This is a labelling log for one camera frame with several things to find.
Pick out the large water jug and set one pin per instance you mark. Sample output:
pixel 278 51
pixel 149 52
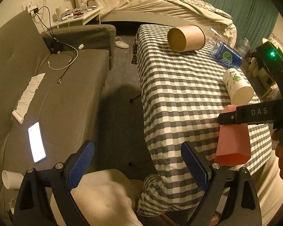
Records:
pixel 243 47

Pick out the checkered tablecloth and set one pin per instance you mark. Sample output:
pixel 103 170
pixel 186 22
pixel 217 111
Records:
pixel 182 95

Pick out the bed with white frame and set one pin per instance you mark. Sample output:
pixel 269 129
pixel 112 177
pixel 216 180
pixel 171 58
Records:
pixel 165 13

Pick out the wall power strip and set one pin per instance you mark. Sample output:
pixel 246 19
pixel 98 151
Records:
pixel 30 7

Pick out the white cup on sofa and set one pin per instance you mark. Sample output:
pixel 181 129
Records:
pixel 12 180

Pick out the white paper cup with print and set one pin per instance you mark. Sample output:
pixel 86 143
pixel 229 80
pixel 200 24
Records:
pixel 239 90

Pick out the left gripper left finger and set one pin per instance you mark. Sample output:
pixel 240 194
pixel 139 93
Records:
pixel 32 204

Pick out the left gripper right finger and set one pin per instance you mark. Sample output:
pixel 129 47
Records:
pixel 242 205

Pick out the grey sofa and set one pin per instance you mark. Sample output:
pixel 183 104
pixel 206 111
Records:
pixel 66 102

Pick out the brown cardboard cup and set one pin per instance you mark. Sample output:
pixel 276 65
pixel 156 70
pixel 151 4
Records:
pixel 186 38

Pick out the white folded paper strip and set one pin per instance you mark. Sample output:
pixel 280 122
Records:
pixel 26 98

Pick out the slipper beside sofa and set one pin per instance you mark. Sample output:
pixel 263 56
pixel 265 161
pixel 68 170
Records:
pixel 119 43

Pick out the white bedside table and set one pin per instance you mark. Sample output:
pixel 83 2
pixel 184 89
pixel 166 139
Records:
pixel 85 18

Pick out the green curtain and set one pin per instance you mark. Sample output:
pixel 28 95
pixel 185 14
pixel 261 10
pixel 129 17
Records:
pixel 254 19

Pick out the smartphone with lit screen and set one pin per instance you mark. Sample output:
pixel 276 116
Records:
pixel 36 143

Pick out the pink faceted cup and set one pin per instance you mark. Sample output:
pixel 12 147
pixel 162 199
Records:
pixel 234 146

